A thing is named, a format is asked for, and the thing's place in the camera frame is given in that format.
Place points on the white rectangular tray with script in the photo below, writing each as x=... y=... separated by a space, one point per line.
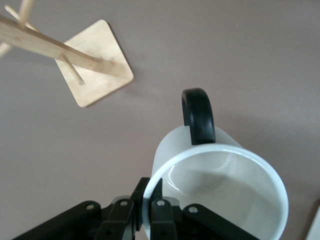
x=316 y=225

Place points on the wooden mug rack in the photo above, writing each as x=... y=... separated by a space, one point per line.
x=100 y=82

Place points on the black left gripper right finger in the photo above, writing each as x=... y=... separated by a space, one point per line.
x=170 y=222

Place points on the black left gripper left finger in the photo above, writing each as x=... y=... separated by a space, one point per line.
x=112 y=220

